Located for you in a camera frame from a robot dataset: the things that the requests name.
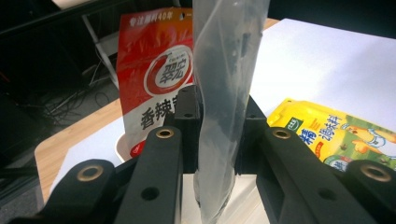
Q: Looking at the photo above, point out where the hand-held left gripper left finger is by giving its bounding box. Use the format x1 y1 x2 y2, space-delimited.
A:
113 84 205 224

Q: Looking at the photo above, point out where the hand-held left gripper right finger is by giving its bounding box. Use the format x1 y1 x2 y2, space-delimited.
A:
234 94 379 224

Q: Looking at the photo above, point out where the red and white seasoning packet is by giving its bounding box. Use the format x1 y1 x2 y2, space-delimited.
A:
115 7 196 159

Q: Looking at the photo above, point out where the clear bag of dried seaweed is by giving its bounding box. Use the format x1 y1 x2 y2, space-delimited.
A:
191 0 272 224

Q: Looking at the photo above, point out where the yellow spouted seasoning pouch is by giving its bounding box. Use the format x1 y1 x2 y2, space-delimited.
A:
266 97 396 173

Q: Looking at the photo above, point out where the white paper sheet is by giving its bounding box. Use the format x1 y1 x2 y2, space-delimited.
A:
49 18 396 194

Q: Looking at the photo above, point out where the white metal stand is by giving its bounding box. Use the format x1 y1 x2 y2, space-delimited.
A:
81 12 121 91

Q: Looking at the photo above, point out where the tangle of black floor cables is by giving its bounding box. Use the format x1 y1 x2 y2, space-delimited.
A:
17 57 117 126

